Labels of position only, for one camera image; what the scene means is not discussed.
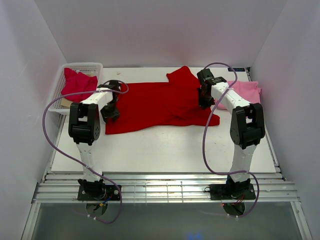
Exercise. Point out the crimson shirt in basket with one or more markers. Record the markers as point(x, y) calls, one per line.
point(76, 82)

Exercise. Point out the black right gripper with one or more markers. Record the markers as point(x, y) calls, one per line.
point(205, 105)

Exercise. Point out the red t shirt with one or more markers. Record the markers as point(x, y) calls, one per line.
point(171, 103)

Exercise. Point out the beige cloth in basket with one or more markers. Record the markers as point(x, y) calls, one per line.
point(65, 103)

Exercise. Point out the folded pink t shirt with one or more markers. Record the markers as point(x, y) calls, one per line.
point(248, 90)

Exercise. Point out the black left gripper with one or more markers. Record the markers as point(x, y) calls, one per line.
point(115, 114)

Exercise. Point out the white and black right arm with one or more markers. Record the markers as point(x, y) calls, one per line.
point(247, 128)

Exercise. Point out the white plastic basket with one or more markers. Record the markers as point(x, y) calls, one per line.
point(88, 68)

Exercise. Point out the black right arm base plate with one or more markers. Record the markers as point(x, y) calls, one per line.
point(222, 192)

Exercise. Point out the blue label on table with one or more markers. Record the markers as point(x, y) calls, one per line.
point(236, 69)

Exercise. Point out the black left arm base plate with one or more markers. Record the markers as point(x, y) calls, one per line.
point(111, 192)

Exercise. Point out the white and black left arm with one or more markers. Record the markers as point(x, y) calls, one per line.
point(85, 128)

